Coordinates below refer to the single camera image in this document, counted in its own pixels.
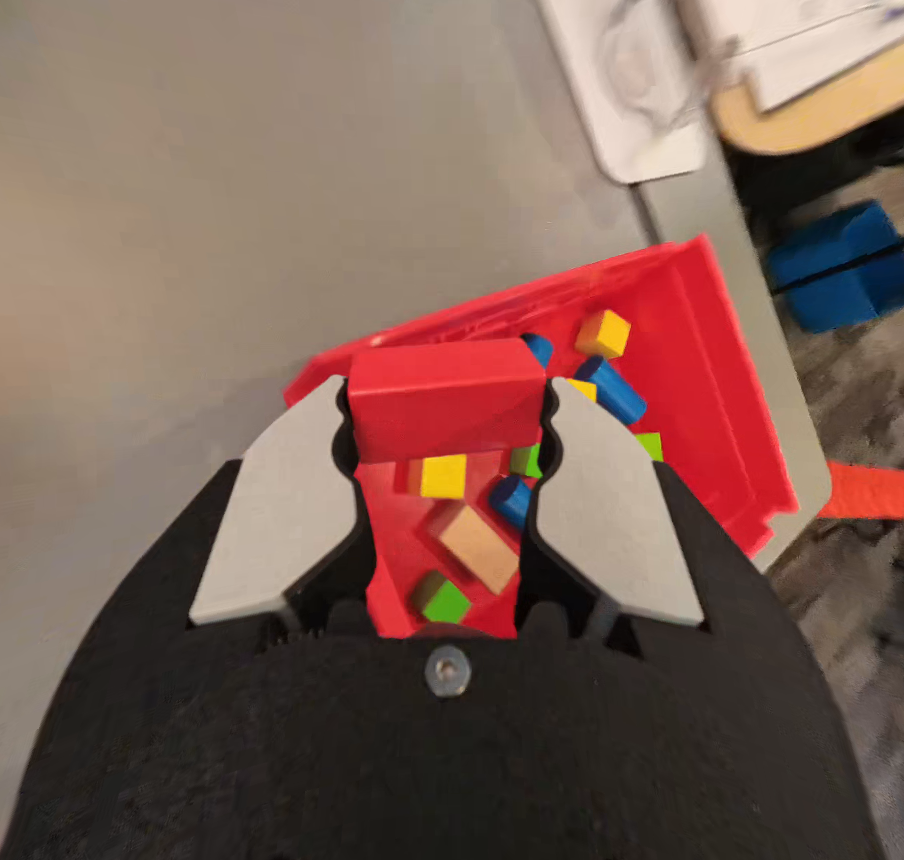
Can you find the green wooden cube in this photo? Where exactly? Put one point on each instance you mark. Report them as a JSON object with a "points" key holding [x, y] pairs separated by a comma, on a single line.
{"points": [[649, 446]]}

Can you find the blue wooden cylinder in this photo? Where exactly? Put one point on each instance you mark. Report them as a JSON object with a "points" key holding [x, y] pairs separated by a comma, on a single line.
{"points": [[512, 500], [537, 349]]}

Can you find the clipboard with instruction sheet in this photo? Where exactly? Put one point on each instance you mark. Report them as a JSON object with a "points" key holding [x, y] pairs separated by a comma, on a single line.
{"points": [[805, 34]]}

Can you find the long green wooden block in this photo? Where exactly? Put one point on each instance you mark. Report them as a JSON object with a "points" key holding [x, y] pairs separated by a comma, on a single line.
{"points": [[442, 599]]}

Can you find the small green wooden block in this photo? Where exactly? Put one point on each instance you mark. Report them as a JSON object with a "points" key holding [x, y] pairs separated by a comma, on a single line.
{"points": [[526, 460]]}

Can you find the red wooden block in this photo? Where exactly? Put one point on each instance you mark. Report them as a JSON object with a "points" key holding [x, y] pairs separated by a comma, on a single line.
{"points": [[445, 397]]}

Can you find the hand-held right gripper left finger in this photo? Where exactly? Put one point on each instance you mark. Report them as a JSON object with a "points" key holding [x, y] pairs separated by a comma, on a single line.
{"points": [[283, 521]]}

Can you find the yellow wooden cube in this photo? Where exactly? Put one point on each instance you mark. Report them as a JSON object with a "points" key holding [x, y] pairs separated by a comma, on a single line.
{"points": [[442, 476]]}

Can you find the natural wooden block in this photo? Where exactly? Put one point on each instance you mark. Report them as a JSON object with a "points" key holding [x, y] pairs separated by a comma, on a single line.
{"points": [[476, 549]]}

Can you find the red plastic bin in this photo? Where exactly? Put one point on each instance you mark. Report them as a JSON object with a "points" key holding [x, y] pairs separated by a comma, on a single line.
{"points": [[706, 366]]}

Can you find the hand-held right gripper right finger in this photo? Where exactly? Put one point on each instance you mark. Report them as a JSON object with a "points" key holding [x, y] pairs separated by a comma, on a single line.
{"points": [[615, 521]]}

